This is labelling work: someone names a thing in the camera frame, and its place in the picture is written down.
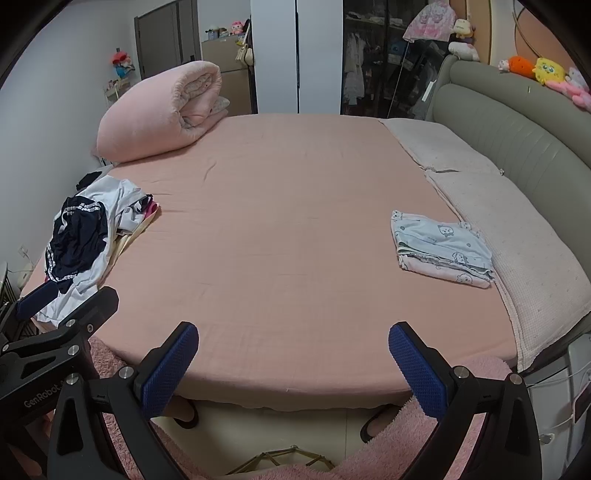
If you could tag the white shelf rack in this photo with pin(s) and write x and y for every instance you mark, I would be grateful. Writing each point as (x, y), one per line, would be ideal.
(113, 90)

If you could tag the bed with pink sheet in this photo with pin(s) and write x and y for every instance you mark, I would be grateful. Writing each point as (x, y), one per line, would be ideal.
(277, 221)

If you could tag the pink fluffy rug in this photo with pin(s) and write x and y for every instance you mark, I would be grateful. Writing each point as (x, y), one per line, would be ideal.
(383, 461)

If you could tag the red pink garment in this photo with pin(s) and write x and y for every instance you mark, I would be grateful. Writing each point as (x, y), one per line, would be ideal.
(150, 210)

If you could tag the pink printed folded garment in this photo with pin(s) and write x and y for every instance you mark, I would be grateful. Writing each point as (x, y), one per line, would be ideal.
(443, 273)

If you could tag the orange carrot plush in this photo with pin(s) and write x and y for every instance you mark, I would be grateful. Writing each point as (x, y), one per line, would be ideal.
(517, 64)

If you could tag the pink rolled quilt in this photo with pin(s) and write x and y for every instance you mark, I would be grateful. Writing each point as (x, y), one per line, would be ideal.
(147, 115)

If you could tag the white shirt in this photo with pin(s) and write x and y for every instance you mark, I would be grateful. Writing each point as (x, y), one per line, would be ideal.
(117, 194)

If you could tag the yellow white plush toy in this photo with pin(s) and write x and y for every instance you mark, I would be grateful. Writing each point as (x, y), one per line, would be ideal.
(463, 27)

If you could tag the beige pillow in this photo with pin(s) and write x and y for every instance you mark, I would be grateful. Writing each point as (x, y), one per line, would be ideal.
(434, 143)
(521, 249)

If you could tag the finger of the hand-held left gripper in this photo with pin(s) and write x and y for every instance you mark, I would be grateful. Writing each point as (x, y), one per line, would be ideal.
(37, 300)
(99, 307)

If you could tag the white appliance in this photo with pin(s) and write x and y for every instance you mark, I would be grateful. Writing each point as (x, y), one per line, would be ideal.
(568, 369)

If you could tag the folded patterned clothes stack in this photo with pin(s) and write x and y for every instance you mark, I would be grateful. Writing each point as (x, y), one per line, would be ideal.
(438, 240)

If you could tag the black garment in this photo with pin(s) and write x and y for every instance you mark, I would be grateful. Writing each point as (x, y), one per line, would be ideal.
(91, 177)

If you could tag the navy shorts with white stripes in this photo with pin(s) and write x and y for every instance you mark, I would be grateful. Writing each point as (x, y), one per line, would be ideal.
(76, 235)

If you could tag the pink rabbit plush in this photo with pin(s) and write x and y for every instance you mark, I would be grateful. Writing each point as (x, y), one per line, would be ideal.
(575, 87)

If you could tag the pink printed hanging cloth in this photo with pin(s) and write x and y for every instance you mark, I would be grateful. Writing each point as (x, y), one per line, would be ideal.
(427, 23)

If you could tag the wall socket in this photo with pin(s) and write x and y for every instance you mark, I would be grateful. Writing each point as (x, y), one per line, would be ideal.
(23, 252)

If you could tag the white wardrobe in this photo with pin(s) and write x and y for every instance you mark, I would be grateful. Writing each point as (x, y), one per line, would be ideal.
(277, 55)

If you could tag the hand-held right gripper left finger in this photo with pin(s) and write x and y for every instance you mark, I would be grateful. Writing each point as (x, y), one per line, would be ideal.
(168, 369)

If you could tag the black slipper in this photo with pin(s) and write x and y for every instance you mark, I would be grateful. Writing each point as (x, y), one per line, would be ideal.
(367, 431)
(189, 420)

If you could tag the cream cloth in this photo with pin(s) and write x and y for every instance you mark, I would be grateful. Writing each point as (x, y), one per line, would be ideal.
(131, 237)

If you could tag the dark glass door wardrobe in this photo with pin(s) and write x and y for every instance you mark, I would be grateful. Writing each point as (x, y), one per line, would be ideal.
(388, 69)

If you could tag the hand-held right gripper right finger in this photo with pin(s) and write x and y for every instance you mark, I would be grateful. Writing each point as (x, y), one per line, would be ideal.
(415, 374)

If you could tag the grey padded headboard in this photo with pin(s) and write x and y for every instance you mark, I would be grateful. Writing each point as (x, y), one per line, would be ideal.
(508, 120)

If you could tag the pink plush toy on cabinet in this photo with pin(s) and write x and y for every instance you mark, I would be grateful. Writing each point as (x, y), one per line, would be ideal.
(237, 27)

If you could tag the red hat doll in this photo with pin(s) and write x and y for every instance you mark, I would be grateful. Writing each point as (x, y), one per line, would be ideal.
(121, 62)

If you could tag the beige cabinet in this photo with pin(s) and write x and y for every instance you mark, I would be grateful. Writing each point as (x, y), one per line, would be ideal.
(226, 55)

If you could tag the yellow sponge plush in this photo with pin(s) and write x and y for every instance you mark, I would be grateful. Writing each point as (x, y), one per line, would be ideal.
(549, 69)

